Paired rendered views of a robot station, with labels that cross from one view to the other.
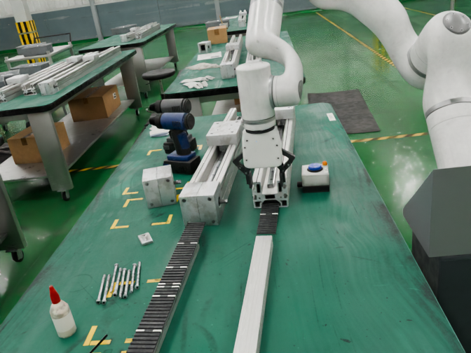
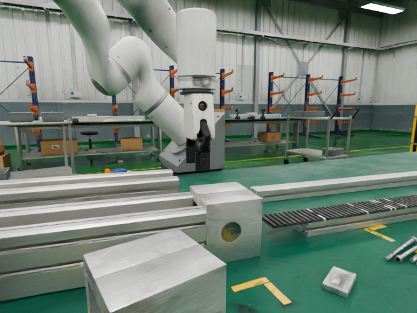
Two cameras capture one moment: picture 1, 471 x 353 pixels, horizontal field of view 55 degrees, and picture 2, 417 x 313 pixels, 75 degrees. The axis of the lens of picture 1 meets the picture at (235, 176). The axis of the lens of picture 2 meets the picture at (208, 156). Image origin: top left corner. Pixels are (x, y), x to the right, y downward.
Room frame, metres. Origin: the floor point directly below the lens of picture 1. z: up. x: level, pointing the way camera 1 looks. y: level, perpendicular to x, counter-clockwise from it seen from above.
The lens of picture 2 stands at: (1.38, 0.46, 1.01)
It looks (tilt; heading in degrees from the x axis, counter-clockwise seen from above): 10 degrees down; 240
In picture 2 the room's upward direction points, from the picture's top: straight up
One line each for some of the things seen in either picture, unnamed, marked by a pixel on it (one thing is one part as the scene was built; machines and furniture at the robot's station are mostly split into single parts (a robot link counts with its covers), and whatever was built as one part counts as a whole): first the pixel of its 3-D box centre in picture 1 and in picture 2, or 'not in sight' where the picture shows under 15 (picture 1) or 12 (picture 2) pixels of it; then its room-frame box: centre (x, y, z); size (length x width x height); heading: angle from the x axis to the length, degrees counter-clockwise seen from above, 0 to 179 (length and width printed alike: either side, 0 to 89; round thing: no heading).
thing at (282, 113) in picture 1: (280, 112); not in sight; (1.79, -0.22, 0.87); 0.16 x 0.11 x 0.07; 168
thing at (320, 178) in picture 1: (312, 178); not in sight; (1.24, -0.23, 0.81); 0.10 x 0.08 x 0.06; 78
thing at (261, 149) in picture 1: (261, 144); (197, 113); (1.10, -0.08, 1.00); 0.10 x 0.07 x 0.11; 78
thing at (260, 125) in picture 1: (258, 121); (197, 85); (1.10, -0.08, 1.06); 0.09 x 0.08 x 0.03; 78
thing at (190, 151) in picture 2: (285, 173); (191, 148); (1.09, -0.13, 0.91); 0.03 x 0.03 x 0.07; 78
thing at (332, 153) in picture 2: not in sight; (318, 138); (-2.49, -2.58, 0.50); 1.03 x 0.55 x 1.01; 89
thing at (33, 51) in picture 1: (50, 79); not in sight; (6.02, 2.22, 0.50); 1.03 x 0.55 x 1.01; 179
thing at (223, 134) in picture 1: (226, 136); not in sight; (1.58, 0.01, 0.87); 0.16 x 0.11 x 0.07; 168
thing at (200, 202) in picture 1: (206, 203); (220, 216); (1.14, 0.09, 0.83); 0.12 x 0.09 x 0.10; 78
